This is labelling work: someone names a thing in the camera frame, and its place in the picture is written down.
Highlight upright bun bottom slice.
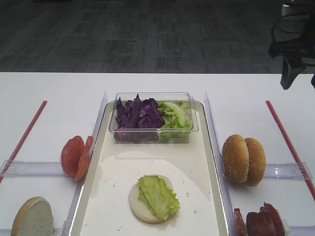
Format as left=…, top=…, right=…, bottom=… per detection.
left=10, top=196, right=53, bottom=236

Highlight bun bottom on tray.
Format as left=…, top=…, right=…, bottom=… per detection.
left=128, top=175, right=177, bottom=223

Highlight tomato slice, inner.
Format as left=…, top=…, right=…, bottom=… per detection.
left=74, top=136, right=94, bottom=181

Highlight clear tomato holder track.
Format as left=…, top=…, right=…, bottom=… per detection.
left=0, top=160, right=65, bottom=177

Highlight clear side rail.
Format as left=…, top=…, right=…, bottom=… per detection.
left=60, top=91, right=108, bottom=236
left=204, top=93, right=238, bottom=236

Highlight left red plastic rail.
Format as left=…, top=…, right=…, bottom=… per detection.
left=0, top=100, right=47, bottom=182

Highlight sesame bun top, inner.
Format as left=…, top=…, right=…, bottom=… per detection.
left=222, top=134, right=249, bottom=183

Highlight clear bun holder track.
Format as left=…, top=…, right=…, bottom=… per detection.
left=263, top=162, right=312, bottom=180

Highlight sesame bun top, outer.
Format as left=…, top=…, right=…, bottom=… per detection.
left=245, top=138, right=266, bottom=187

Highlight purple cabbage shreds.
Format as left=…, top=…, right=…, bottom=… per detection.
left=115, top=94, right=165, bottom=129

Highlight right red plastic rail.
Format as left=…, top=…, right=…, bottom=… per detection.
left=266, top=100, right=315, bottom=199

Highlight left clear side rail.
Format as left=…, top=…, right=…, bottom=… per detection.
left=60, top=91, right=108, bottom=236

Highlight clear bread holder track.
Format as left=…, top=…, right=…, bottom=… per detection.
left=52, top=221, right=66, bottom=236

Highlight white metal tray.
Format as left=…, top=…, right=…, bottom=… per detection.
left=70, top=102, right=228, bottom=236

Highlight brown meat patty slices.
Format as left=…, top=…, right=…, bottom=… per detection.
left=246, top=202, right=285, bottom=236

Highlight tomato slice, outer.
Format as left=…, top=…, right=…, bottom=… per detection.
left=61, top=136, right=85, bottom=179

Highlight clear plastic salad container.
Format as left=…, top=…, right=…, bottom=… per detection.
left=108, top=92, right=199, bottom=143

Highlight red plastic rail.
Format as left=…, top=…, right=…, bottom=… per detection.
left=0, top=100, right=47, bottom=182
left=266, top=100, right=315, bottom=199

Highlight tomato slice,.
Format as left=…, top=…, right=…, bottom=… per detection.
left=61, top=136, right=85, bottom=179
left=74, top=136, right=94, bottom=181

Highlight white meat pusher block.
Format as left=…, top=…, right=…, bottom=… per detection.
left=282, top=219, right=291, bottom=236

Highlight red sausage slice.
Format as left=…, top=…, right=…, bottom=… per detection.
left=234, top=208, right=247, bottom=236

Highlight green lettuce leaf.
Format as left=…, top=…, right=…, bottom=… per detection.
left=138, top=175, right=180, bottom=220

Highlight sesame bun ,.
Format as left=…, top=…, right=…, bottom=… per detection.
left=245, top=138, right=266, bottom=187
left=222, top=134, right=249, bottom=183

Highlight green lettuce shreds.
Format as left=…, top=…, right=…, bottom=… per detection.
left=158, top=101, right=193, bottom=143

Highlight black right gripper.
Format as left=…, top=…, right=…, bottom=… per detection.
left=268, top=12, right=315, bottom=89

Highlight right clear side rail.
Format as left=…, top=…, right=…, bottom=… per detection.
left=204, top=93, right=238, bottom=236

